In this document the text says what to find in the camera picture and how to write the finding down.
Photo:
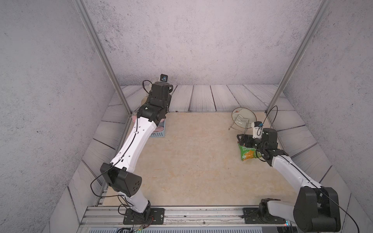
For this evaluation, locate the white ceramic plate red flowers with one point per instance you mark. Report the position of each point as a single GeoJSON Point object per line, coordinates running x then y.
{"type": "Point", "coordinates": [245, 112]}

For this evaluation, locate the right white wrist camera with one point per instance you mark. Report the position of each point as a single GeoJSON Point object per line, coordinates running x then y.
{"type": "Point", "coordinates": [257, 128]}

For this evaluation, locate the right aluminium corner post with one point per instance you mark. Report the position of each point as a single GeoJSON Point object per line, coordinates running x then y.
{"type": "Point", "coordinates": [309, 34]}

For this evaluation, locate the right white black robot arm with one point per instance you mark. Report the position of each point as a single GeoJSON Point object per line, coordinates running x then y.
{"type": "Point", "coordinates": [316, 208]}

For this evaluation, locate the aluminium corner post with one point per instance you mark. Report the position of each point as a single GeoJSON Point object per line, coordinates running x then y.
{"type": "Point", "coordinates": [80, 6]}
{"type": "Point", "coordinates": [309, 34]}

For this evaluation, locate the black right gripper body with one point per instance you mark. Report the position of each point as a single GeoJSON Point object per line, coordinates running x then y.
{"type": "Point", "coordinates": [251, 142]}

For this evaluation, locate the light blue plastic basket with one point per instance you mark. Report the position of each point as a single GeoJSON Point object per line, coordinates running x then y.
{"type": "Point", "coordinates": [159, 134]}

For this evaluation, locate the green red snack bag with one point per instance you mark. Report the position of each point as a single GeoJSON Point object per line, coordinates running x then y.
{"type": "Point", "coordinates": [248, 153]}

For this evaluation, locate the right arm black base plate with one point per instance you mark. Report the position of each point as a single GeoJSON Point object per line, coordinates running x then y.
{"type": "Point", "coordinates": [257, 216]}

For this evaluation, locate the left aluminium corner post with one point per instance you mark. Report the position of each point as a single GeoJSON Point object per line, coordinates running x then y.
{"type": "Point", "coordinates": [80, 6]}

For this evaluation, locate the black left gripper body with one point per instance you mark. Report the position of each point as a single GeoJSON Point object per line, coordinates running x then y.
{"type": "Point", "coordinates": [167, 103]}

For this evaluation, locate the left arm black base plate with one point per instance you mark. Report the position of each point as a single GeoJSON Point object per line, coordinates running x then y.
{"type": "Point", "coordinates": [142, 217]}

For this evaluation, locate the chrome wire plate rack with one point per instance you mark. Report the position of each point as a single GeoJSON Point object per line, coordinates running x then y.
{"type": "Point", "coordinates": [240, 123]}

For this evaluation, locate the aluminium front rail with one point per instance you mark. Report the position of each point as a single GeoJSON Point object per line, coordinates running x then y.
{"type": "Point", "coordinates": [185, 219]}

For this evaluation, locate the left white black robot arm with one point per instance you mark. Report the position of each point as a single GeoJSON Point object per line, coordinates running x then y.
{"type": "Point", "coordinates": [119, 173]}

